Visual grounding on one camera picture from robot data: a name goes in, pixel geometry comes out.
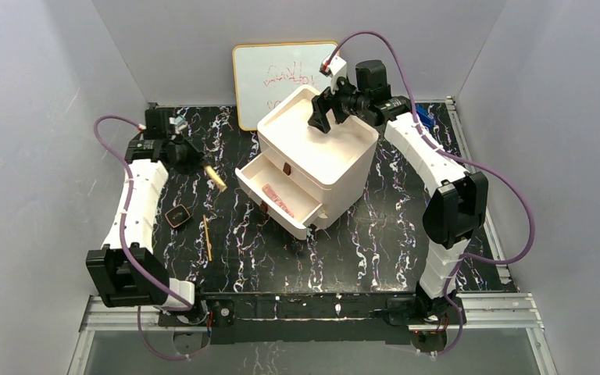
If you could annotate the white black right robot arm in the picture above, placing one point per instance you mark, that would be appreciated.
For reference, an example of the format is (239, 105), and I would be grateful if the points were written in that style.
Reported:
(458, 198)

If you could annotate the blue black stapler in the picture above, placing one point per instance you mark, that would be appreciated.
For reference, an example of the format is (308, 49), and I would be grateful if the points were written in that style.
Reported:
(425, 117)

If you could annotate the pink lipstick box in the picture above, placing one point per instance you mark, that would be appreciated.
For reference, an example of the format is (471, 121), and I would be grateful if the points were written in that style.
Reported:
(276, 199)

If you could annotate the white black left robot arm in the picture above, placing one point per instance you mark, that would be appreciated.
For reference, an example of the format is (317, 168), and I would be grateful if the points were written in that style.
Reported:
(124, 269)

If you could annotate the yellow framed whiteboard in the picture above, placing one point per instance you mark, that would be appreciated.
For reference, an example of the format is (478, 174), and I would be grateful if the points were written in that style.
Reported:
(265, 74)

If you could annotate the white drawer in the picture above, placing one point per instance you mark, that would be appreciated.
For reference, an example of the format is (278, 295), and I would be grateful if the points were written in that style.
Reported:
(261, 171)

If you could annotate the light blue small stapler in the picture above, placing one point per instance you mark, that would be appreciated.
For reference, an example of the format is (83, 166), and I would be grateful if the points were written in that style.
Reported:
(179, 123)

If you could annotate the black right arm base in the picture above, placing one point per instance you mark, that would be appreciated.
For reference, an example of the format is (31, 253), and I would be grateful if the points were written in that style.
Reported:
(412, 309)

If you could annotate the white drawer organizer box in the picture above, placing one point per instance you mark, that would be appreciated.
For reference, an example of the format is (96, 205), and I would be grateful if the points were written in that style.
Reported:
(331, 167)

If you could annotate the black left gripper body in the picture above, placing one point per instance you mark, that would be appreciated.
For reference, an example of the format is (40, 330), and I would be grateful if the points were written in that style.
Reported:
(187, 157)

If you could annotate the black compact powder case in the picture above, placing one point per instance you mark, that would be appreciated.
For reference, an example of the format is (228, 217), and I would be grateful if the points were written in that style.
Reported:
(177, 216)

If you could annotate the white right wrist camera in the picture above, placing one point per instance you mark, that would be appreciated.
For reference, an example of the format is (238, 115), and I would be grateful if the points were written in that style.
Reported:
(335, 68)

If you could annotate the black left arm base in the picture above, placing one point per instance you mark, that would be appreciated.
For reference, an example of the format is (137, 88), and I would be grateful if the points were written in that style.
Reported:
(210, 310)

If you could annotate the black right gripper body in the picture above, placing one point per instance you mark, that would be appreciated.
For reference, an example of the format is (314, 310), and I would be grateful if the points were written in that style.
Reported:
(334, 105)

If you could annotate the thin wooden makeup pencil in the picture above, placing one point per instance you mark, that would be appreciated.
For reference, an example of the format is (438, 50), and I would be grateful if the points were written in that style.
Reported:
(208, 245)

